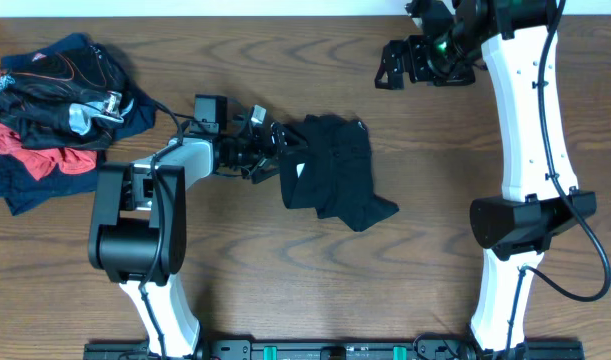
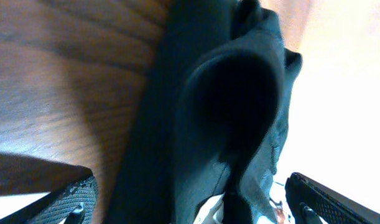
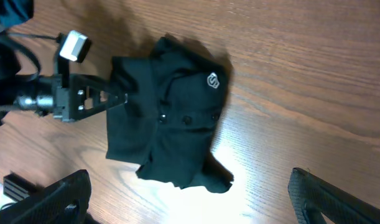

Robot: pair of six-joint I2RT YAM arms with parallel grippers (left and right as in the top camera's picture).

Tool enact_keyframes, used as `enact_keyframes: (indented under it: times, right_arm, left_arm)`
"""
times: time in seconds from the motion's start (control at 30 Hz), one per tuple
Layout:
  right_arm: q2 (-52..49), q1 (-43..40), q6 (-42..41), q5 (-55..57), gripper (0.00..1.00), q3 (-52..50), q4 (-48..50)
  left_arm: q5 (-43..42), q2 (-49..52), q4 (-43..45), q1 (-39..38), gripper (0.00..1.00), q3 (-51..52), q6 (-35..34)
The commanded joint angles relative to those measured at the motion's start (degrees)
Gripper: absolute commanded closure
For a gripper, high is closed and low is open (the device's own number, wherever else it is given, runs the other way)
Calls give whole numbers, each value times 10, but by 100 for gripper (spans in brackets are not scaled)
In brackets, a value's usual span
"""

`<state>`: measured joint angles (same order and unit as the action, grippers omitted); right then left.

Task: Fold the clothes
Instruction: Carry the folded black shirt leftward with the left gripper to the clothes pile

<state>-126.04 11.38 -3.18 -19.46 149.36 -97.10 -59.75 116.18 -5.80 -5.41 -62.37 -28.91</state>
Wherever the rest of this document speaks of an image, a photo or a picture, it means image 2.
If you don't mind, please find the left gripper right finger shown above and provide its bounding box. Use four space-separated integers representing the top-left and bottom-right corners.
285 172 380 224

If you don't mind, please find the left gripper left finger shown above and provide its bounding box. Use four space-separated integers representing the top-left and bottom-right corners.
0 175 98 224

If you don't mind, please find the black polo shirt with logo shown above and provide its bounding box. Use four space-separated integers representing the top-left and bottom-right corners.
106 1 302 224

